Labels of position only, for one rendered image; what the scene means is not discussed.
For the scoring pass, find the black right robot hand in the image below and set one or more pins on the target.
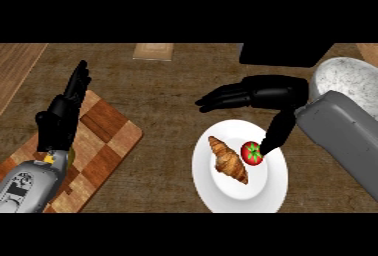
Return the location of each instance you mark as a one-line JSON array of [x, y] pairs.
[[268, 91]]

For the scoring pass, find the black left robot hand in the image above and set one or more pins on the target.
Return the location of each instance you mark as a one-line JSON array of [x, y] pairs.
[[60, 116]]

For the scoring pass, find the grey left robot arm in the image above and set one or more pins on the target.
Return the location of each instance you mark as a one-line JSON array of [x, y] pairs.
[[30, 185]]

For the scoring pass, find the white speckled bowl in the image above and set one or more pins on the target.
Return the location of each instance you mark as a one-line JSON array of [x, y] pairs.
[[349, 81]]

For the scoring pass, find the golden brown croissant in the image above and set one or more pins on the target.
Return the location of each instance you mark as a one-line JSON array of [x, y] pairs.
[[229, 160]]

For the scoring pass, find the white round plate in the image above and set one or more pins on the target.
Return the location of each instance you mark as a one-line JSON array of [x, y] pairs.
[[231, 196]]

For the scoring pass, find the checkered wooden cutting board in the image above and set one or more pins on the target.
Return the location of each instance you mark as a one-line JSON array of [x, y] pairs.
[[82, 150]]

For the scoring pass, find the black appliance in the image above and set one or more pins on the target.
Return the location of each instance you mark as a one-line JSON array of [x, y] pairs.
[[282, 53]]

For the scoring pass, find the red tomato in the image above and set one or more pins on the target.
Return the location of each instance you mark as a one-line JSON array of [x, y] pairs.
[[251, 154]]

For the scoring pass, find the pale wooden block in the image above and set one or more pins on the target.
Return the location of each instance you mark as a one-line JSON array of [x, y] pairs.
[[154, 51]]

